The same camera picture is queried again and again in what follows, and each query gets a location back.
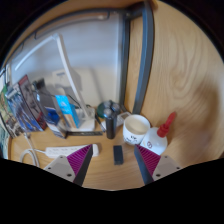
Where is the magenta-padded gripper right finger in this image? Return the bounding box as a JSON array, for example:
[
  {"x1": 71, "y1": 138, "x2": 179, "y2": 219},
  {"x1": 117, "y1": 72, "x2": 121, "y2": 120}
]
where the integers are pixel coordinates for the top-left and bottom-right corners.
[{"x1": 134, "y1": 144, "x2": 184, "y2": 185}]

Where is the white power cable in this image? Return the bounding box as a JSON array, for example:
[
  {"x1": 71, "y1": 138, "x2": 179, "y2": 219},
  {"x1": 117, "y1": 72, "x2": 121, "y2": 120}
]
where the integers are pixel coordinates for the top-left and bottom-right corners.
[{"x1": 19, "y1": 131, "x2": 48, "y2": 168}]

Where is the grey metal desk frame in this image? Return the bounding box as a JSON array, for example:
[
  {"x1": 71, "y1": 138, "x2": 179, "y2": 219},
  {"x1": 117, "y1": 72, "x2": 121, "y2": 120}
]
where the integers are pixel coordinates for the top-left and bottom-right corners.
[{"x1": 33, "y1": 0, "x2": 156, "y2": 116}]

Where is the white desk lamp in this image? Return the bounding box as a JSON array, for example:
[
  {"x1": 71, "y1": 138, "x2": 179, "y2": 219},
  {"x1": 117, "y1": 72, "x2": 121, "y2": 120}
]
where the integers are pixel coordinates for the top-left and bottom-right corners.
[{"x1": 14, "y1": 33, "x2": 98, "y2": 133}]

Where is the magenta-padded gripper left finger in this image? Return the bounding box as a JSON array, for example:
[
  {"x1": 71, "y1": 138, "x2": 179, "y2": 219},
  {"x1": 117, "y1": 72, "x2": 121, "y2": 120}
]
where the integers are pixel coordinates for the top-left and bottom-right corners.
[{"x1": 43, "y1": 143, "x2": 94, "y2": 187}]

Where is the black electric shaver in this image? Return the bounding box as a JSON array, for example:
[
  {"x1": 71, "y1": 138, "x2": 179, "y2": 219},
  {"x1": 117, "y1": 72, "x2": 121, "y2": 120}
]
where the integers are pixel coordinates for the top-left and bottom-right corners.
[{"x1": 103, "y1": 108, "x2": 118, "y2": 140}]

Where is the blue robot model box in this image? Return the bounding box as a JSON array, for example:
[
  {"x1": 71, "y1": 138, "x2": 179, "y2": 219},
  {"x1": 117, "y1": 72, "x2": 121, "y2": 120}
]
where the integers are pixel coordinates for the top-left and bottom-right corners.
[{"x1": 6, "y1": 74, "x2": 48, "y2": 134}]

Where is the light blue orange box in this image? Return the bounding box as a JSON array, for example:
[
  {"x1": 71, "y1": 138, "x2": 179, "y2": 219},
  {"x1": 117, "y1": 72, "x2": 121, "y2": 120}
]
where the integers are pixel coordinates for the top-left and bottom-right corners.
[{"x1": 54, "y1": 94, "x2": 81, "y2": 129}]

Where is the clear bottle with dark cap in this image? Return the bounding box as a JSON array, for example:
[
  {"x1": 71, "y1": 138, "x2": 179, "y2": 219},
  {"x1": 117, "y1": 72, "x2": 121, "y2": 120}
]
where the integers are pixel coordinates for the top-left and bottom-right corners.
[{"x1": 31, "y1": 78, "x2": 64, "y2": 118}]

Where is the green toy box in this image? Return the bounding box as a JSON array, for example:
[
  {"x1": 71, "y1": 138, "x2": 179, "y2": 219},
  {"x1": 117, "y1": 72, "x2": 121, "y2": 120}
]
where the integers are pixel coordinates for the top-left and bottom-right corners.
[{"x1": 0, "y1": 83, "x2": 16, "y2": 139}]

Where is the small dark blue box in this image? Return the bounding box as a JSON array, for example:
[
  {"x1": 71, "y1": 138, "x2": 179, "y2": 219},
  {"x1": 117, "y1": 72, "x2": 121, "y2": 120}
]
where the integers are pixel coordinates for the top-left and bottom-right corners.
[{"x1": 43, "y1": 106, "x2": 68, "y2": 139}]

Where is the black charger block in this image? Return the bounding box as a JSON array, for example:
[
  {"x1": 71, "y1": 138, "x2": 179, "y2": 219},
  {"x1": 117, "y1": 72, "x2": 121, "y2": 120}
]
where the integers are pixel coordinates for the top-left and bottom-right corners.
[{"x1": 112, "y1": 144, "x2": 125, "y2": 166}]

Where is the white wall socket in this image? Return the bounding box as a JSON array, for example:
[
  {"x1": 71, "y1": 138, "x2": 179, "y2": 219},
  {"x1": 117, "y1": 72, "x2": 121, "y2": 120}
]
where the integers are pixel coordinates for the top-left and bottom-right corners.
[{"x1": 53, "y1": 69, "x2": 73, "y2": 88}]

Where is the dark green round container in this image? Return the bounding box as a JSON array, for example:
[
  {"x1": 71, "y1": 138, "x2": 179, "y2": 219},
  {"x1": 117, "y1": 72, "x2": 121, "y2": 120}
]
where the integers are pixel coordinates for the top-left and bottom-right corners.
[{"x1": 96, "y1": 100, "x2": 121, "y2": 119}]

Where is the white bottle with red cap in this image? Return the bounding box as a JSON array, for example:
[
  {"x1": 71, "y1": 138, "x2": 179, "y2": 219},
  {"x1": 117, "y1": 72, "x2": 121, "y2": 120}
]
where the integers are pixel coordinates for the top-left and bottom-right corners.
[{"x1": 139, "y1": 111, "x2": 178, "y2": 156}]

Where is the white mug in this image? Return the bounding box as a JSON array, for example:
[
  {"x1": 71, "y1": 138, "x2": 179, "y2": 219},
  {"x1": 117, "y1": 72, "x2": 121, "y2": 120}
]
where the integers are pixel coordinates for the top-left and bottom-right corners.
[{"x1": 122, "y1": 114, "x2": 151, "y2": 146}]

